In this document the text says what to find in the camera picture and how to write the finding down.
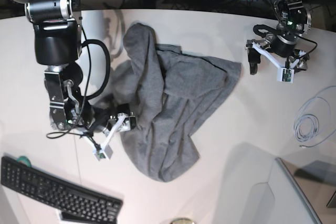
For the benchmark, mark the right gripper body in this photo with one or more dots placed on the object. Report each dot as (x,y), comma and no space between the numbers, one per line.
(112,118)

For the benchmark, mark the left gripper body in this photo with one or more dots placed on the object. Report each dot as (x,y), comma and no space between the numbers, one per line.
(298,60)

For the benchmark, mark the grey t-shirt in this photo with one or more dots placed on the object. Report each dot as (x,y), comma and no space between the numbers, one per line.
(171,94)

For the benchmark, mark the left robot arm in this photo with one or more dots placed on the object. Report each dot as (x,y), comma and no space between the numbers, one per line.
(278,44)

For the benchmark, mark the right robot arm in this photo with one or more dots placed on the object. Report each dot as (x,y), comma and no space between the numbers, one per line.
(59,40)

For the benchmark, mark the black keyboard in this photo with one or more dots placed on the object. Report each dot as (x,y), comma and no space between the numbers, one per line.
(75,203)

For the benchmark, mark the green tape roll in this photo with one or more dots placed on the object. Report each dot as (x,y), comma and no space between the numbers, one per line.
(24,160)

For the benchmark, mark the grey monitor edge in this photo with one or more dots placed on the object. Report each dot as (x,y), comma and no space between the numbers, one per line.
(315,184)

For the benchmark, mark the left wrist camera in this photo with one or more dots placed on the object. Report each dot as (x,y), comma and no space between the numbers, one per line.
(285,75)

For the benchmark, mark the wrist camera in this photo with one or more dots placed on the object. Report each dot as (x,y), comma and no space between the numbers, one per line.
(285,75)
(103,154)

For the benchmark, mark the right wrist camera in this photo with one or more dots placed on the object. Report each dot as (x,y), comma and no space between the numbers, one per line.
(103,154)

